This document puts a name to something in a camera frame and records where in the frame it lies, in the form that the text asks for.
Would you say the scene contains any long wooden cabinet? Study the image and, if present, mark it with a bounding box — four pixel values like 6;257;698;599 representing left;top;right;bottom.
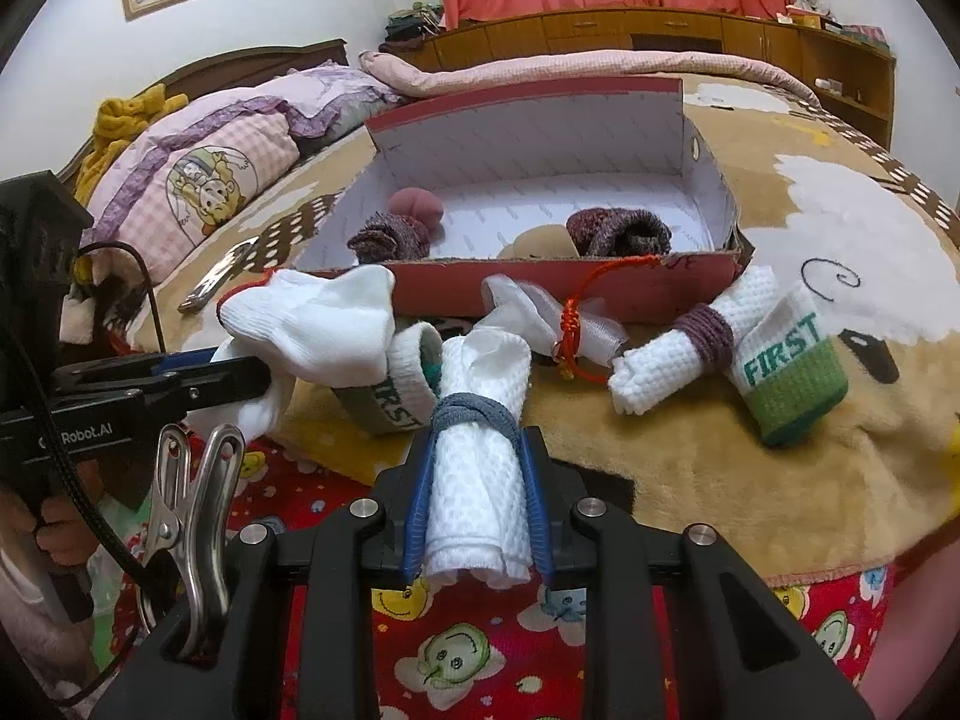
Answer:
379;6;897;151

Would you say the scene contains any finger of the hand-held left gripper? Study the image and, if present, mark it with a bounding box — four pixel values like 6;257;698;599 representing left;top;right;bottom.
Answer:
112;358;275;421
54;349;218;385

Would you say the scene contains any purple ruffled pillow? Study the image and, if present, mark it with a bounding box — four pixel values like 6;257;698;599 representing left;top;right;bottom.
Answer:
142;64;406;140

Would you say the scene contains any silver mobile phone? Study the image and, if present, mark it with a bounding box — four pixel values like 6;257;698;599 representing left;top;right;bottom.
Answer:
178;236;261;314

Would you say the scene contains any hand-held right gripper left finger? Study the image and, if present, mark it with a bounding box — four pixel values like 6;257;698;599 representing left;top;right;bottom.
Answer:
90;439;443;720

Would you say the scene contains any yellow cloth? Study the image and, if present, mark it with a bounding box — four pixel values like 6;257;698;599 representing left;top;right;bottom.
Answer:
75;86;188;200

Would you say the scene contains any tan sock ball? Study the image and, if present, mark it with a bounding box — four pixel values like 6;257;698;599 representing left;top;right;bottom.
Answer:
499;223;578;260

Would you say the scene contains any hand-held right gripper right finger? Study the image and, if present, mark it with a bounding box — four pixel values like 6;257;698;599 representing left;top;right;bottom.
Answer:
517;426;875;720

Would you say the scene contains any pink rolled quilt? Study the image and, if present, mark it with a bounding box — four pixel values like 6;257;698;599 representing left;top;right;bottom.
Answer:
358;49;822;110

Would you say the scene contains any silver metal spring clip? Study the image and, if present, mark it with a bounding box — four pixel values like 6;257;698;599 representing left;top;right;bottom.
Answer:
139;424;245;665

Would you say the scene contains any white and green sock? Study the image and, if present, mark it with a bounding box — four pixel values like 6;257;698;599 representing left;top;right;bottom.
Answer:
330;321;443;437
733;281;850;449

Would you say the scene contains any rolled white towel purple tie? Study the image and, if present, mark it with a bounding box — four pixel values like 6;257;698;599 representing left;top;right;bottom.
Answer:
609;264;781;415

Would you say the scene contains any red cartoon printed sheet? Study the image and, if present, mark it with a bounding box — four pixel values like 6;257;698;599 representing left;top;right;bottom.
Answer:
90;420;897;720

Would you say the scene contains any person's left hand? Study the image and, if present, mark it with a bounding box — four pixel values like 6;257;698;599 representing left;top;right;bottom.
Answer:
30;491;85;550

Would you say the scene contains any pile of small boxes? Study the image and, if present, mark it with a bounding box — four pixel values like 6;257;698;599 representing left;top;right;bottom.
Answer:
776;0;886;38

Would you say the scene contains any person's left forearm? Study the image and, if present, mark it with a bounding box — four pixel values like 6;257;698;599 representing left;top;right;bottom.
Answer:
0;532;102;700

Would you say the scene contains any black cable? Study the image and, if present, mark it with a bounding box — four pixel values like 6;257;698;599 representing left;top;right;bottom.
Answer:
0;240;166;706

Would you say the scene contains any dark wooden headboard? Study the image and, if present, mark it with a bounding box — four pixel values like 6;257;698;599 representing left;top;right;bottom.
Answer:
56;37;350;181

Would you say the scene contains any brown printed blanket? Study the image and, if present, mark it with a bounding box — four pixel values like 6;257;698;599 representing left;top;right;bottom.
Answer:
135;71;960;586

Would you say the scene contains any red cardboard box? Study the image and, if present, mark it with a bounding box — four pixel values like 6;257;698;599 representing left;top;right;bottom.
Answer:
296;75;751;320

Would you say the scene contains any red knotted cord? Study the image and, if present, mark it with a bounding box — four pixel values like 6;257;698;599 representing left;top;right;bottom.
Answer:
551;255;665;383

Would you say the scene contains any purple maroon knitted sock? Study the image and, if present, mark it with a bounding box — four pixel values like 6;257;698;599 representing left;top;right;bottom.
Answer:
346;211;432;265
564;206;674;260

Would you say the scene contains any pink plaid cartoon pillow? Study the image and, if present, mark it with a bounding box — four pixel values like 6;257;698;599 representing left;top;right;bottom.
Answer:
86;116;301;282

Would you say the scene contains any white towel grey tie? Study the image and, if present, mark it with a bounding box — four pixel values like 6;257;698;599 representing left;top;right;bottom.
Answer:
424;334;533;590

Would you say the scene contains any pink sock ball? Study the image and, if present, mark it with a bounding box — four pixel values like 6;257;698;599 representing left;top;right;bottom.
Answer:
388;186;445;230

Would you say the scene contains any pile of dark clothes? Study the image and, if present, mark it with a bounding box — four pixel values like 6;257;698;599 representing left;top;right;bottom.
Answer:
384;1;445;42

